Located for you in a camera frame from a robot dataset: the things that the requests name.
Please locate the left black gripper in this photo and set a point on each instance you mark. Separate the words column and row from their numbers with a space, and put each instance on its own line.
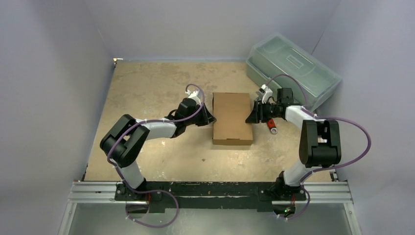
column 207, row 118

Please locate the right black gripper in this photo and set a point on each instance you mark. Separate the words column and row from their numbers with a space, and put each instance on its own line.
column 259, row 110

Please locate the brown cardboard box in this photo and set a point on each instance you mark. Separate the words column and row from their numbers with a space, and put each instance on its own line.
column 231, row 111

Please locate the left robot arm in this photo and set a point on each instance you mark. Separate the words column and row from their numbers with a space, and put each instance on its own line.
column 124, row 141

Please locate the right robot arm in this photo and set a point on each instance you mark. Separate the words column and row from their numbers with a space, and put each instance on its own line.
column 319, row 147

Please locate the translucent green plastic toolbox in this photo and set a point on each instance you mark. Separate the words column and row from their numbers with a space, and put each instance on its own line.
column 279, row 63

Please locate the red handled adjustable wrench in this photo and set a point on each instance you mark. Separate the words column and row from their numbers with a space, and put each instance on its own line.
column 272, row 126

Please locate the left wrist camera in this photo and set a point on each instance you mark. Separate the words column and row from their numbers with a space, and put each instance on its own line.
column 196, row 95

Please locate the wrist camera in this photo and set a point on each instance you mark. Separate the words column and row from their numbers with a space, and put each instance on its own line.
column 264, row 93
column 196, row 95

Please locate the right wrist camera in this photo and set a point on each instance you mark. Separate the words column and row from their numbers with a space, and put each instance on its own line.
column 264, row 93

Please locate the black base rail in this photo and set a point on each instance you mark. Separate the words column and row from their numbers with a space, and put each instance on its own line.
column 162, row 195

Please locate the aluminium frame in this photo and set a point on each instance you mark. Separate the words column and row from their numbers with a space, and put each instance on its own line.
column 93, row 210

